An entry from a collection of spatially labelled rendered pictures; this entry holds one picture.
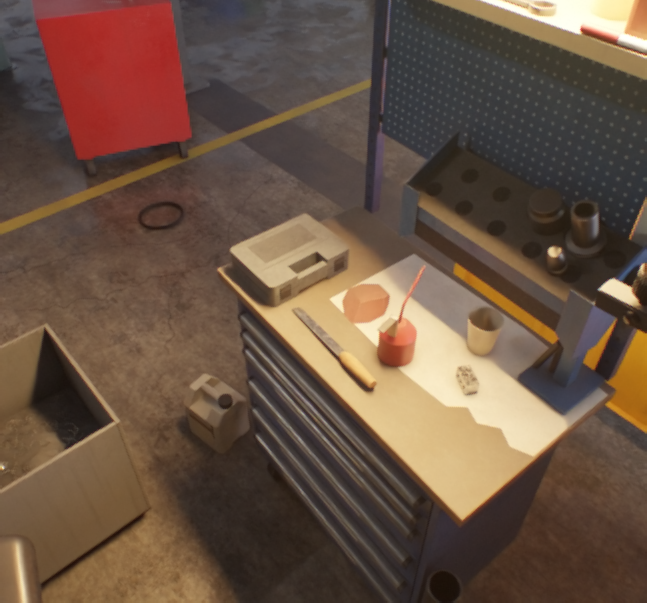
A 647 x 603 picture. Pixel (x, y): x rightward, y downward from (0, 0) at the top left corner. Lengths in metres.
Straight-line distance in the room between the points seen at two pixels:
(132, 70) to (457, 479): 3.00
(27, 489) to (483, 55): 1.58
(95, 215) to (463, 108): 2.60
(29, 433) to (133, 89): 2.13
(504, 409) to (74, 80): 2.98
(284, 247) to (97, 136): 2.40
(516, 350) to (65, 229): 2.70
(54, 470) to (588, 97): 1.61
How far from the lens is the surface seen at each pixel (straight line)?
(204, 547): 2.30
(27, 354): 2.31
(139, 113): 3.87
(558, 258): 1.24
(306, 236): 1.69
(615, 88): 1.28
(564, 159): 1.37
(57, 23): 3.66
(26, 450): 2.29
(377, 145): 1.77
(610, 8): 1.13
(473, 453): 1.35
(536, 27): 1.10
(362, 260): 1.72
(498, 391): 1.45
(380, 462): 1.42
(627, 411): 2.58
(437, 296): 1.63
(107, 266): 3.34
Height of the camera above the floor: 2.06
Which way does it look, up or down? 42 degrees down
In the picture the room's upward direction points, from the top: straight up
